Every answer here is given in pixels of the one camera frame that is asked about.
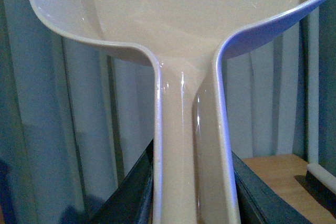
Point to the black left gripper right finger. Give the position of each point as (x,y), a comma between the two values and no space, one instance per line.
(258,203)

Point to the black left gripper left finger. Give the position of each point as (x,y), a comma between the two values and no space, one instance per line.
(132,201)

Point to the beige hand brush black bristles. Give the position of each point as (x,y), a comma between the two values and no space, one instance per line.
(323,182)

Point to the beige plastic dustpan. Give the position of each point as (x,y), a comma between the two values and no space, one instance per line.
(184,41)

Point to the wooden bedside table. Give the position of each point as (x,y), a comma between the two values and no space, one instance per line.
(287,176)

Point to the light green curtain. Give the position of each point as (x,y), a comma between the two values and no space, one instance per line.
(74,120)

